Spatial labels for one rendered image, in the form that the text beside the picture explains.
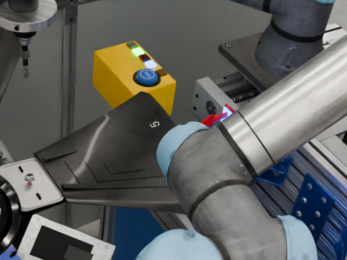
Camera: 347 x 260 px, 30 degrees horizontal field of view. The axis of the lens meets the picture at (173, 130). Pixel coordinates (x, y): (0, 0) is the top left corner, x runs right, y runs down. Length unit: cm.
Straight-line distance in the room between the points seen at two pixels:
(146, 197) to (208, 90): 52
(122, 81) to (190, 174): 59
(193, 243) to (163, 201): 35
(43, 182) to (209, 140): 28
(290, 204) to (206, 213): 83
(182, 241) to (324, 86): 24
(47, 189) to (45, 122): 100
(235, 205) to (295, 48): 76
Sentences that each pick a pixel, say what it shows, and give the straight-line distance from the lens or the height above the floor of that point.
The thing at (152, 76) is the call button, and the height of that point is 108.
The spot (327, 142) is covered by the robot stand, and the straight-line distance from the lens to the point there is 143.
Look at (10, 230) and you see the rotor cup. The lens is 83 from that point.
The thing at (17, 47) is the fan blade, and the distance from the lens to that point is 85.
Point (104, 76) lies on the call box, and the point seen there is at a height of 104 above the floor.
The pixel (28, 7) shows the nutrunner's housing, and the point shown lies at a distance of 71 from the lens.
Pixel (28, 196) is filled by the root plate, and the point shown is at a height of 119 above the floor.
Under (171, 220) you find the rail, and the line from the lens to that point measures 133.
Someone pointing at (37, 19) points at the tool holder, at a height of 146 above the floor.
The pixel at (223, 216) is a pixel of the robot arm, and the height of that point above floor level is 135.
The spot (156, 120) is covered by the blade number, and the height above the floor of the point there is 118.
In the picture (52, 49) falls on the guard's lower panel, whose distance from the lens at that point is 174.
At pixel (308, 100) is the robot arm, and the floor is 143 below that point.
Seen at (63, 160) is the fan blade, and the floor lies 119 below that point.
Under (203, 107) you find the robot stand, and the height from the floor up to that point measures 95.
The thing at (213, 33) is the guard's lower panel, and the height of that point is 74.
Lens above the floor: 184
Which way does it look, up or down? 41 degrees down
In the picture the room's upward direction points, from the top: 10 degrees clockwise
